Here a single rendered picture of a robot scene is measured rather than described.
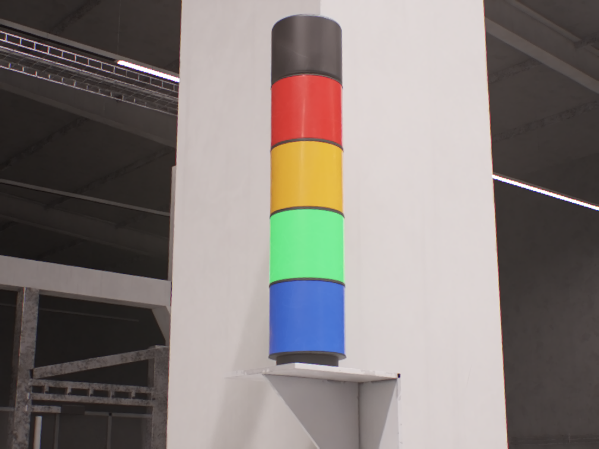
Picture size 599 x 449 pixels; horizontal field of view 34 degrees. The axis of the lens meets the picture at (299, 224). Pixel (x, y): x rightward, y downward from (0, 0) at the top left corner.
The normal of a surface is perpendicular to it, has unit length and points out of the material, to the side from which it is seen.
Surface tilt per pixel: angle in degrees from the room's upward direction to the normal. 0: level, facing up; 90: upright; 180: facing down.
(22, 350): 90
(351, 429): 90
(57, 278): 90
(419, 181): 90
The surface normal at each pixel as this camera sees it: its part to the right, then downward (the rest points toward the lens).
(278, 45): -0.73, -0.18
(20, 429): 0.64, -0.20
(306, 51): -0.03, -0.26
